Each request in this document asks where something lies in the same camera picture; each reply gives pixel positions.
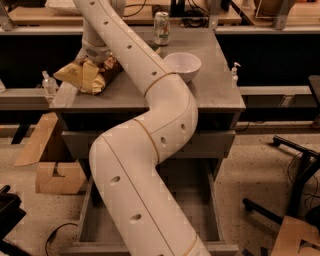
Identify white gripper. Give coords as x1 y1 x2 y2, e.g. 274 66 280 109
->
81 19 110 95

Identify brown chip bag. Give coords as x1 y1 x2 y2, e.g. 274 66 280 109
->
53 56 123 93

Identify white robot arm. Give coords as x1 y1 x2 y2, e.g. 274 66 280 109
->
73 0 210 256

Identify white plastic bag on shelf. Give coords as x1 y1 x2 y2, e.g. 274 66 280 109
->
45 0 81 16

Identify closed upper drawer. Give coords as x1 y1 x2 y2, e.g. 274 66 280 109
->
62 130 235 159

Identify grey drawer cabinet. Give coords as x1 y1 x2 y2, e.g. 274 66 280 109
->
49 27 247 256

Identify open bottom drawer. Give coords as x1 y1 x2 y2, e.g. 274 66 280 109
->
59 159 239 256

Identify clear sanitizer bottle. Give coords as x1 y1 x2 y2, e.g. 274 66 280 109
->
42 71 59 95

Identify soda can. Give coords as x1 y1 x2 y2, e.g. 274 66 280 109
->
154 12 170 46

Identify white bowl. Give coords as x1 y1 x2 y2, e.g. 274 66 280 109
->
164 52 202 83

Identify cardboard box left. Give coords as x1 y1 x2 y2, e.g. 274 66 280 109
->
15 112 86 195

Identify cardboard box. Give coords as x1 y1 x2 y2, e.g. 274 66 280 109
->
270 216 320 256
15 112 86 195

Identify white pump bottle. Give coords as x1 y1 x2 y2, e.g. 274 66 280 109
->
231 62 241 87

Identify black object bottom left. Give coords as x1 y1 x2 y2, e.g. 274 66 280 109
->
0 185 31 256

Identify black chair base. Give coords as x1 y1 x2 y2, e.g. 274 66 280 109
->
242 135 320 232

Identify cardboard box bottom right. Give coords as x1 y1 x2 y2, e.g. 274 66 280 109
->
270 216 320 256

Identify black cables on shelf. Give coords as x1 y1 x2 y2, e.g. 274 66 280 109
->
123 0 211 29

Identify black floor cable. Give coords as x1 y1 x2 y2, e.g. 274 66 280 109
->
44 222 79 256

